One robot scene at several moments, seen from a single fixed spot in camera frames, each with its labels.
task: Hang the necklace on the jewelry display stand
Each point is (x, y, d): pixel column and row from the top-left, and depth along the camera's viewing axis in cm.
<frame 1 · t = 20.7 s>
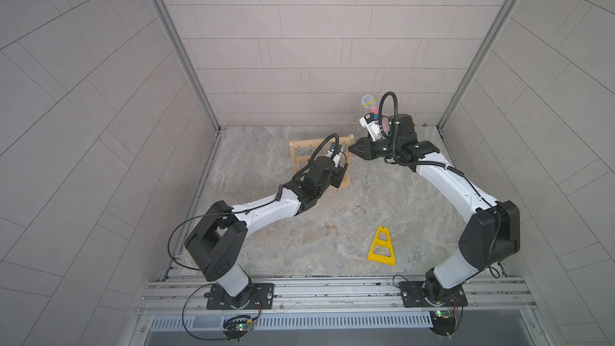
left hand: (343, 160, 84), fingers closed
right hand: (351, 147, 79), fingers closed
pink toy microphone: (368, 101, 92), point 27 cm above the table
yellow triangular plastic stand: (379, 243, 82), on the table

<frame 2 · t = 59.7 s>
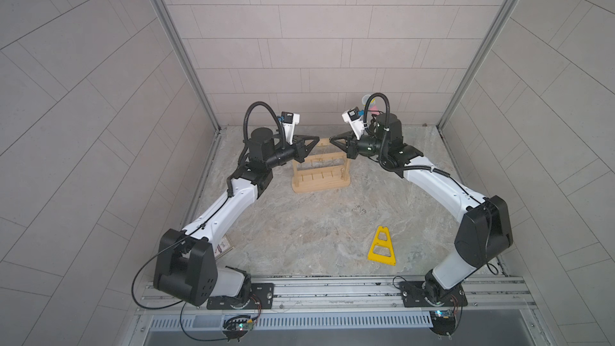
left hand: (321, 140, 73), fingers closed
right hand: (332, 140, 76), fingers closed
the named things where they were.

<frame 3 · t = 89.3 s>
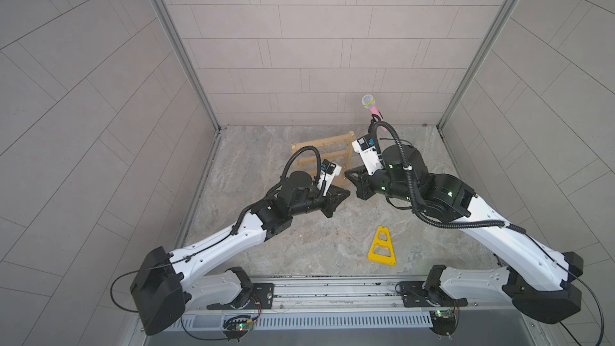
left hand: (352, 195, 68), fingers closed
right hand: (343, 176, 62), fingers closed
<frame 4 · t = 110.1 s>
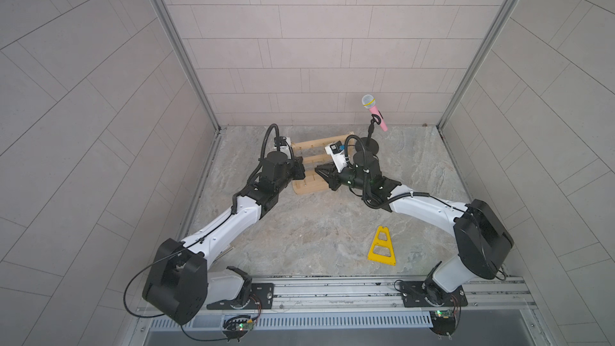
left hand: (307, 156, 82), fingers closed
right hand: (316, 170, 79), fingers closed
